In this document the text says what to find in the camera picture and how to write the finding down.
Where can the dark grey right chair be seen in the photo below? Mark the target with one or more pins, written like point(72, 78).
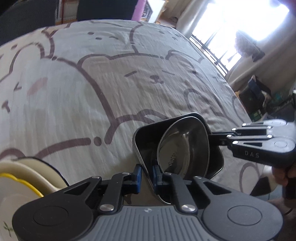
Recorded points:
point(105, 9)

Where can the dark grey chair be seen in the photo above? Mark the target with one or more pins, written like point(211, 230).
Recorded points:
point(26, 16)
point(105, 9)

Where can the pink cushion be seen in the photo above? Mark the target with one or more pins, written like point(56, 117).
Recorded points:
point(138, 10)

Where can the cream ceramic handled bowl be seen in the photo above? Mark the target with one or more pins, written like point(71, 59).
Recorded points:
point(44, 177)

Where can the dark grey left chair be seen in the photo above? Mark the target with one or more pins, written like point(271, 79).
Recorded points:
point(26, 16)

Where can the bear print tablecloth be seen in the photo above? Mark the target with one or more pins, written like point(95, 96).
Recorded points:
point(73, 95)

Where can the small round steel bowl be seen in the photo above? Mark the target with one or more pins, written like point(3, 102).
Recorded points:
point(184, 149)

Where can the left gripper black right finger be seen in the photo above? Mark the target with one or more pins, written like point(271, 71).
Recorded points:
point(172, 189)

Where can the person's right hand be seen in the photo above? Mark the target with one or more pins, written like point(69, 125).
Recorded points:
point(280, 176)

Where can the white plate with yellow rim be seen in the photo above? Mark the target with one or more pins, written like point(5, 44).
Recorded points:
point(15, 192)

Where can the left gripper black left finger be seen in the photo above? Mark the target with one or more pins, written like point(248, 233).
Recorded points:
point(120, 185)

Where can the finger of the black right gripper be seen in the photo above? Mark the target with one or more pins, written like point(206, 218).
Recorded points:
point(220, 138)

